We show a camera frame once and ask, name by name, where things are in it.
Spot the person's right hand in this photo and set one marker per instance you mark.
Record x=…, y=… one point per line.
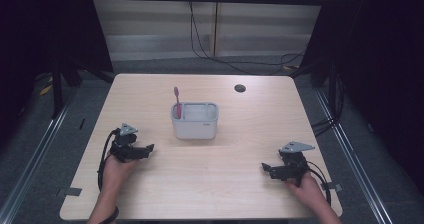
x=308, y=192

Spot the grey tape piece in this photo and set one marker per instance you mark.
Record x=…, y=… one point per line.
x=68, y=192
x=333, y=186

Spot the person's left hand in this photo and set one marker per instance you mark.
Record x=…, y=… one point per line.
x=115, y=175

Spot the black metal stand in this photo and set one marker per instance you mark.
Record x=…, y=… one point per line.
x=57, y=90

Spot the yellow floor object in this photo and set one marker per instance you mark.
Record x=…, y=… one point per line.
x=45, y=90

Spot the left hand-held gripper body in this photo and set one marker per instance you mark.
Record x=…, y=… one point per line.
x=122, y=149

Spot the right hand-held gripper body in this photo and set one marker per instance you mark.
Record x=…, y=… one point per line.
x=293, y=164

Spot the black curtain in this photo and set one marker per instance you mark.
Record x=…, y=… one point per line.
x=383, y=67
x=33, y=34

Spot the grey toothbrush holder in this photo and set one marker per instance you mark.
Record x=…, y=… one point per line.
x=195, y=125

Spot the metal floor rail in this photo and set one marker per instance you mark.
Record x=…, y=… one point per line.
x=353, y=157
x=36, y=154

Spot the black floor tape strip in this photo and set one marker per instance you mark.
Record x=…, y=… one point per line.
x=81, y=124

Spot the pink toothbrush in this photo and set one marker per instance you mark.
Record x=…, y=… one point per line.
x=178, y=104

